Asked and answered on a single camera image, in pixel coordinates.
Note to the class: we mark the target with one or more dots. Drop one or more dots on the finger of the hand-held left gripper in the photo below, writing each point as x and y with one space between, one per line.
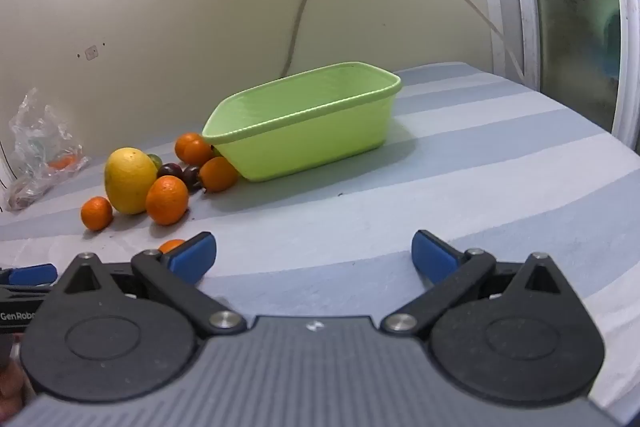
30 275

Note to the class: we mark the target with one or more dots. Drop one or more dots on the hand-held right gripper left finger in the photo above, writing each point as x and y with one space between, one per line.
192 257

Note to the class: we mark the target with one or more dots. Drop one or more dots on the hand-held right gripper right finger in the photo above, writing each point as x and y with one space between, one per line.
435 259

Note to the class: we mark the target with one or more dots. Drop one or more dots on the large orange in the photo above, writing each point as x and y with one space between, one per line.
166 200

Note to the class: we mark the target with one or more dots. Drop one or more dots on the dark purple plum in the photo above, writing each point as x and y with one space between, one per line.
191 177

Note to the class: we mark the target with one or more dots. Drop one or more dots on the small orange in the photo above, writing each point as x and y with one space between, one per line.
96 213

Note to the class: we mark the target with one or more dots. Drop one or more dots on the large yellow lemon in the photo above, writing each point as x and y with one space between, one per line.
127 182

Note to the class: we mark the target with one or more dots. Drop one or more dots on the small green fruit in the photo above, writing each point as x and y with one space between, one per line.
154 161

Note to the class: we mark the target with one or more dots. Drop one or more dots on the green plastic basket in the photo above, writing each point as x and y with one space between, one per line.
310 142

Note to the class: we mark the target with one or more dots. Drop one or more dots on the person's left hand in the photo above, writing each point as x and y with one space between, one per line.
10 382

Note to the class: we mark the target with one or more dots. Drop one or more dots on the blue striped sheet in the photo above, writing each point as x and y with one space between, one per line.
450 167

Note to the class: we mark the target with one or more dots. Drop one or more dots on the orange inside plastic bag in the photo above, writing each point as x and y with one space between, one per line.
62 162

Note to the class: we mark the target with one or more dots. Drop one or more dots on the clear plastic bag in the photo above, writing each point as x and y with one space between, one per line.
35 132

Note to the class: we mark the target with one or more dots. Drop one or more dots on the aluminium frosted glass window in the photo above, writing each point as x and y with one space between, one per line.
575 7

